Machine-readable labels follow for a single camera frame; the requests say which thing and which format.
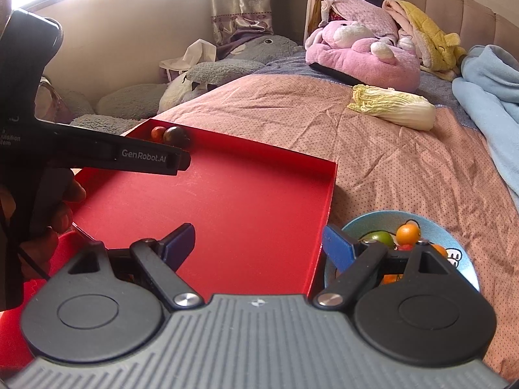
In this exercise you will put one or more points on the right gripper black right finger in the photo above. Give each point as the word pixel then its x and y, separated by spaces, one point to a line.
pixel 357 262

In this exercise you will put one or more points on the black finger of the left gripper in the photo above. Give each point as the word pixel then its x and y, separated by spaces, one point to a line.
pixel 129 154

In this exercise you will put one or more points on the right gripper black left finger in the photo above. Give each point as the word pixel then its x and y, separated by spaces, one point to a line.
pixel 159 261

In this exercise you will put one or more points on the green tomato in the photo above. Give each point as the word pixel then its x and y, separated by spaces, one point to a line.
pixel 381 236

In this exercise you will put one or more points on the wrinkled red fruit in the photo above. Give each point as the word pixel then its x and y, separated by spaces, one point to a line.
pixel 405 247

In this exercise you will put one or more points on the small yellow-orange mandarin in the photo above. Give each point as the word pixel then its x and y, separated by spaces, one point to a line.
pixel 408 234

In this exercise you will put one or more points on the orange mandarin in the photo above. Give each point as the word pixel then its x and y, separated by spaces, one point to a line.
pixel 391 278
pixel 440 249

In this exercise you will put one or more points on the person's left hand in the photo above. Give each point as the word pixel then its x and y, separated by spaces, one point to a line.
pixel 40 213

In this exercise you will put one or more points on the small red tomato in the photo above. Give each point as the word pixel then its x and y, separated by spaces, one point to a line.
pixel 157 134

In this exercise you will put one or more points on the grey shark plush toy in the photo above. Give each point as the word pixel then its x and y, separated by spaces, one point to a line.
pixel 125 108

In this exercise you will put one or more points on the dark purple tomato back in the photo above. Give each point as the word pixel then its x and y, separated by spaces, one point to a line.
pixel 176 136

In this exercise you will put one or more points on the blue cartoon tiger plate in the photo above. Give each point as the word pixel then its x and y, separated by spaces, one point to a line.
pixel 385 226

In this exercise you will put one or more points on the pink dotted bedspread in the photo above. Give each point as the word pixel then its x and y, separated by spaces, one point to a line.
pixel 445 174

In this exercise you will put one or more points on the red shallow tray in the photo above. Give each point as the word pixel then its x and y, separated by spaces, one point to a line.
pixel 258 212

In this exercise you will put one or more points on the white tote bag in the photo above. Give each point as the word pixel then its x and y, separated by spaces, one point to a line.
pixel 199 51

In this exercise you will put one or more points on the napa cabbage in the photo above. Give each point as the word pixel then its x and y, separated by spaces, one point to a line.
pixel 397 107

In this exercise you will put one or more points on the floral beige curtain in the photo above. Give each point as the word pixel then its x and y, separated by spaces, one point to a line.
pixel 233 18

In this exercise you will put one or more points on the pink plush bunny pillow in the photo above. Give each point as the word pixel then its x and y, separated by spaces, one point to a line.
pixel 350 52

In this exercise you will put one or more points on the light blue blanket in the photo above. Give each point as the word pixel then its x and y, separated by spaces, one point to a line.
pixel 487 89

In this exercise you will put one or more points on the yellow plush garment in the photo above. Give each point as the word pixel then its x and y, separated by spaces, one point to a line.
pixel 440 53

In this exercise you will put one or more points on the pink quilted pillow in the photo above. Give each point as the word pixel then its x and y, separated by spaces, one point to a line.
pixel 375 18

